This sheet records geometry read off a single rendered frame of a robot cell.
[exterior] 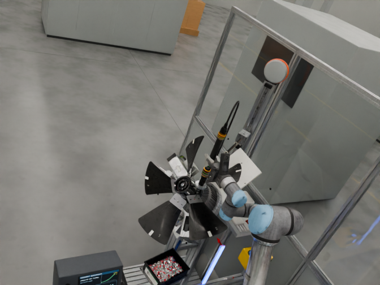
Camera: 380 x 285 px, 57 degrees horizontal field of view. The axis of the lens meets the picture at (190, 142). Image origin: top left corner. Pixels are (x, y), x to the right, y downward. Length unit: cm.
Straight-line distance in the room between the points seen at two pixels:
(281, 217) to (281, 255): 120
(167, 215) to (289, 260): 93
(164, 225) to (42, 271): 125
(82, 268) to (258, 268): 70
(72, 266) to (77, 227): 182
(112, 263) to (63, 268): 19
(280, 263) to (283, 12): 285
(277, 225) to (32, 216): 245
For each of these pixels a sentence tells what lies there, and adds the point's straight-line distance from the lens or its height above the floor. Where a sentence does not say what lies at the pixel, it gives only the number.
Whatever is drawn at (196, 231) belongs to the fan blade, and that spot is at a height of 115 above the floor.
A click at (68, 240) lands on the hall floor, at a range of 326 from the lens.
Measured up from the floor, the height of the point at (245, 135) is 142.
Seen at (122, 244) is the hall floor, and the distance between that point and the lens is 331.
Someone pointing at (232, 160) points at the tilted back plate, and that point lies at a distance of 237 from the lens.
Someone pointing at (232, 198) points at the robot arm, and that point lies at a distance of 173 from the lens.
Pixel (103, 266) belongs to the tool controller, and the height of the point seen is 125.
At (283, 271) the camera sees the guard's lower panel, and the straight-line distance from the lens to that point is 265.
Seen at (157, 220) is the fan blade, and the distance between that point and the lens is 214.
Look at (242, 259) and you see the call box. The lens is 216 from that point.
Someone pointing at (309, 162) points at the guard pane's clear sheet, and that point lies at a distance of 236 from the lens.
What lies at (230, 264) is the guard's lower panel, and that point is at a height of 30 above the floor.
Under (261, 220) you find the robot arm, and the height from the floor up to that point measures 165.
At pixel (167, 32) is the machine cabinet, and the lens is 766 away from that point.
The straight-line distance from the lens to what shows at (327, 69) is 230.
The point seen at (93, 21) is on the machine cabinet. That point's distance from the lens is 720.
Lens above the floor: 250
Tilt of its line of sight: 31 degrees down
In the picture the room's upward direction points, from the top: 20 degrees clockwise
